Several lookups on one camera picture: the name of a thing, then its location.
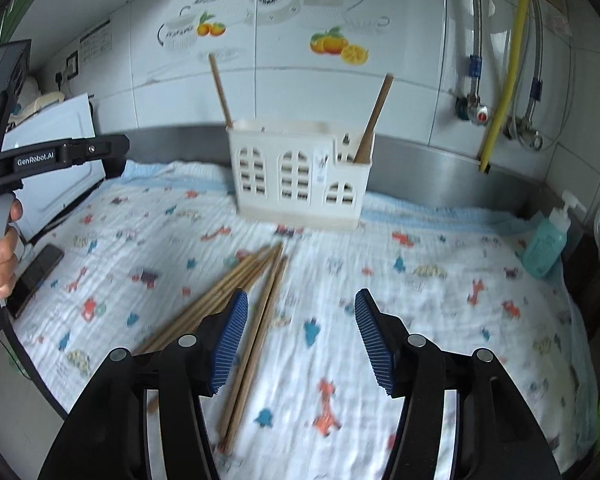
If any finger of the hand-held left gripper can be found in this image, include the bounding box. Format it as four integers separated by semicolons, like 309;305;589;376
59;133;131;181

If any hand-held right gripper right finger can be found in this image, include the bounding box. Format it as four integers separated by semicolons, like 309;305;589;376
354;287;563;480

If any black phone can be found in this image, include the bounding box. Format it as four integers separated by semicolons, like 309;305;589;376
5;244;66;320

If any thick wooden utensil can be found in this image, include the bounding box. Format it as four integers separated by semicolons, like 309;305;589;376
352;74;395;165

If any printed white blanket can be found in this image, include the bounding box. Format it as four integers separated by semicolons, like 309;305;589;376
12;160;598;476

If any white plastic utensil holder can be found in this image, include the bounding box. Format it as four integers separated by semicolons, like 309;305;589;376
226;120;376;233

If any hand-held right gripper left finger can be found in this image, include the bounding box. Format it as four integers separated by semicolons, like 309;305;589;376
39;287;251;480

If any yellow gas hose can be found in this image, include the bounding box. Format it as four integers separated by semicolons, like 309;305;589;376
477;0;535;173

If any pile of wooden chopsticks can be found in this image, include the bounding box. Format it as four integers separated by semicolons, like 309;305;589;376
132;241;290;456

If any printed wall label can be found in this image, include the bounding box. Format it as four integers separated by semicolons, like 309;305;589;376
77;19;113;63

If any teal soap pump bottle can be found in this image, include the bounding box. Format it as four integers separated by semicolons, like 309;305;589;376
520;191;588;280

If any dark dish rack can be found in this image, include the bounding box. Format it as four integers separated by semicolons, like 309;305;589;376
562;220;600;341

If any red handle water valve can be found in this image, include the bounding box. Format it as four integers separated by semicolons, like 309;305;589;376
452;92;493;126

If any braided metal hose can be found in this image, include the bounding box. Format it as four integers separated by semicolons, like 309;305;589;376
465;0;483;106
507;0;548;141

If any person's left hand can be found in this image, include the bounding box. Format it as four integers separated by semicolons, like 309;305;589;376
0;199;25;302

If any white countertop appliance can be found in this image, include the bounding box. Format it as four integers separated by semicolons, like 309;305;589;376
0;92;108;248

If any brown wooden chopstick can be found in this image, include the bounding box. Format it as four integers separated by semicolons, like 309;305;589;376
208;54;235;128

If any metal water valve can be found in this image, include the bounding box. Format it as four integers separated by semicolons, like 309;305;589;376
505;117;546;152

